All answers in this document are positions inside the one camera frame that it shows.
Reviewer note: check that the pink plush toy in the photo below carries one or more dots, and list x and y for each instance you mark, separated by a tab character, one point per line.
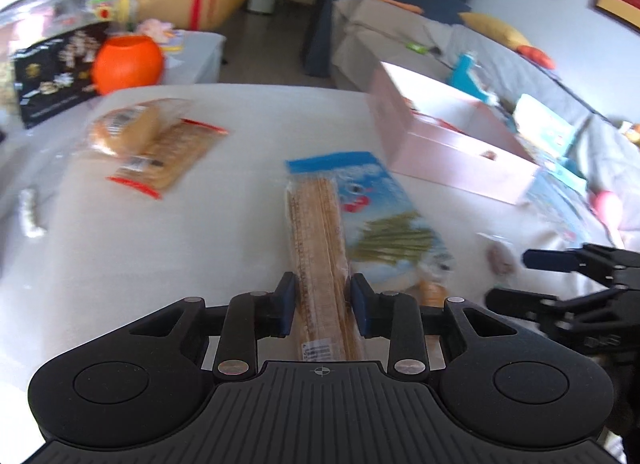
155	30

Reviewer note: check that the round bread packet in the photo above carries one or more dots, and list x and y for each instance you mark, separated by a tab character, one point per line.
125	127

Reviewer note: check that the blue cracker packet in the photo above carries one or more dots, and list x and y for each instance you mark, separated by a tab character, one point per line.
320	244

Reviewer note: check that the orange pumpkin container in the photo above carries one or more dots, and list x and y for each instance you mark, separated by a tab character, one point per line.
127	64

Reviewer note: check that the white crumpled wrapper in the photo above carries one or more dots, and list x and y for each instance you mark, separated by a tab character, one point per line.
31	214

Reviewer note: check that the black printed box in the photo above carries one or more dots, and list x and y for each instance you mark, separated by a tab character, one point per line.
55	79

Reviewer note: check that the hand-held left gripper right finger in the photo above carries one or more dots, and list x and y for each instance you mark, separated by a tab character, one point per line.
361	309

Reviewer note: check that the teal toy machine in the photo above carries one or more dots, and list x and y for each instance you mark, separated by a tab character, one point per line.
465	75

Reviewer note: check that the orange carrot toy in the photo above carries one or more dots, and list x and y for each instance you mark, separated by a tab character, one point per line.
390	1

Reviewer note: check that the white low table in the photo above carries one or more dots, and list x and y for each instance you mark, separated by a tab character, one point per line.
197	57

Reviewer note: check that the clear cookie packet red edges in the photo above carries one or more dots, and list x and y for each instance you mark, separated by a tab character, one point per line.
172	159

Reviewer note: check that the flattened blue cartoon box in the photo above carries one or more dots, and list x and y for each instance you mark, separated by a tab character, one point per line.
557	194

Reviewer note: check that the pink cardboard box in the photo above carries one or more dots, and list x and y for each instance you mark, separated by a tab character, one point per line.
450	164

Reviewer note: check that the orange pillow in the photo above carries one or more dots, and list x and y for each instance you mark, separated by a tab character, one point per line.
537	57

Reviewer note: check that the green toy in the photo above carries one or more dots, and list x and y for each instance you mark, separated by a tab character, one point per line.
420	47

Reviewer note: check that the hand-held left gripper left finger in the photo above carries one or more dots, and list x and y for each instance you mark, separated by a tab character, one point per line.
287	305

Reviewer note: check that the yellow pillow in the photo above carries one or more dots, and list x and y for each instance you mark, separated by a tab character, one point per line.
495	30

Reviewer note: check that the pink soft object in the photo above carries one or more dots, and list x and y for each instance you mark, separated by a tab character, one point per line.
612	209

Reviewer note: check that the small wrapped candy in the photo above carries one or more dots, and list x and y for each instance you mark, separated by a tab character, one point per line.
500	256

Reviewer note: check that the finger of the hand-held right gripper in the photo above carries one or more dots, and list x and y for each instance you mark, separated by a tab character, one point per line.
547	260
520	301

